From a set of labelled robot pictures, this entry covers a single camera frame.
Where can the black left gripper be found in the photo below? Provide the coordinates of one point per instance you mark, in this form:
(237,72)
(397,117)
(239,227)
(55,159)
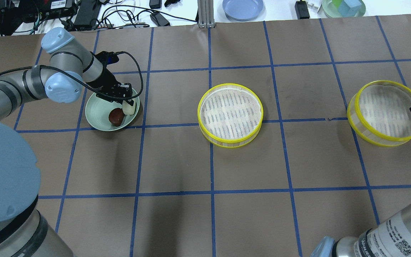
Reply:
(104,78)

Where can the yellow steamer basket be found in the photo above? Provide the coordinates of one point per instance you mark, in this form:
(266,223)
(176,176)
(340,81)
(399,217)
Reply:
(230,115)
(379,113)

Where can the white steamed bun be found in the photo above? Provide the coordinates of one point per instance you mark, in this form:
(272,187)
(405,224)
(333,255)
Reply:
(130,111)

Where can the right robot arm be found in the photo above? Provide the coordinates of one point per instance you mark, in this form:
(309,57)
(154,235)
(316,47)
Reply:
(391,238)

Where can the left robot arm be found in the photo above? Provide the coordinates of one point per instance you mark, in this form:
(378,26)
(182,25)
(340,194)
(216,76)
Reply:
(24,231)

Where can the brown bun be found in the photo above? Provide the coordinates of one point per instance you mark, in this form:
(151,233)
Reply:
(116,117)

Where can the light green bowl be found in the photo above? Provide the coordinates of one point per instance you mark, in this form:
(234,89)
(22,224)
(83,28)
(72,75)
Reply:
(97,112)

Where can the green bowl with sponges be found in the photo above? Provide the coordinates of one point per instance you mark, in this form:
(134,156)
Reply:
(343,8)

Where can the blue plate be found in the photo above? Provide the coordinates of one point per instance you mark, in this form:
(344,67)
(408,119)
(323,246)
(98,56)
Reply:
(242,10)

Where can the black power adapter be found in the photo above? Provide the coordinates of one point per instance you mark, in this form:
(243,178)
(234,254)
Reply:
(301,10)

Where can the aluminium frame post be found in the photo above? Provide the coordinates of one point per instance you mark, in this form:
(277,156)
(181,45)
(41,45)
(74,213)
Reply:
(205,13)

